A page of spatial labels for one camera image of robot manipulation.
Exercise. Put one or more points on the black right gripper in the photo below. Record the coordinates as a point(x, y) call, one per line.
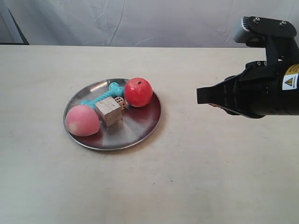
point(260, 90)

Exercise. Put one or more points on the round metal plate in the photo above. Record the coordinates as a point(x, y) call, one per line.
point(136, 125)

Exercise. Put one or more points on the grey backdrop cloth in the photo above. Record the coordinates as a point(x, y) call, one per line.
point(134, 23)

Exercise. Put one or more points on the red toy apple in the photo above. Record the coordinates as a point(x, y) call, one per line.
point(138, 92)

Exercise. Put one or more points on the small wooden die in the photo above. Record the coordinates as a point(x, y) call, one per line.
point(122, 102)

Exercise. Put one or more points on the teal rubber bone toy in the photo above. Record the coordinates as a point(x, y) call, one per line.
point(114, 90)

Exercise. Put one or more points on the wooden cube block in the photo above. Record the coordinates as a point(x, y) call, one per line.
point(109, 111)

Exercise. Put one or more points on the pink toy peach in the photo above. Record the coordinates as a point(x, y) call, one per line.
point(82, 121)

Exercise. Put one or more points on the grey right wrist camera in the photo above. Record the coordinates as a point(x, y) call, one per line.
point(277, 37)

